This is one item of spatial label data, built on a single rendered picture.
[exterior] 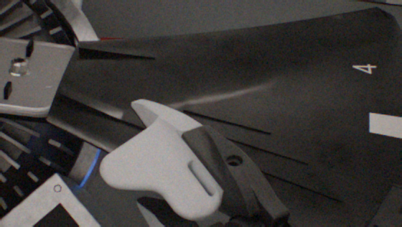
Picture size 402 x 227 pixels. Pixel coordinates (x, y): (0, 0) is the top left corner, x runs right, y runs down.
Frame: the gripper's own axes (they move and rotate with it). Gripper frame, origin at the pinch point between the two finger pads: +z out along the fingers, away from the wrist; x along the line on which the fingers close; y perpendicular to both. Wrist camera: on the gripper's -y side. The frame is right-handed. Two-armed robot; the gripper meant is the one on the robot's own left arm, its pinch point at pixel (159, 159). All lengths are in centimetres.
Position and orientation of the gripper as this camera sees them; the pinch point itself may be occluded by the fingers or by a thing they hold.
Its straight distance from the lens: 50.3
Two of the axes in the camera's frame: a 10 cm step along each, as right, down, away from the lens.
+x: 0.0, 8.2, 5.8
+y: -8.4, 3.1, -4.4
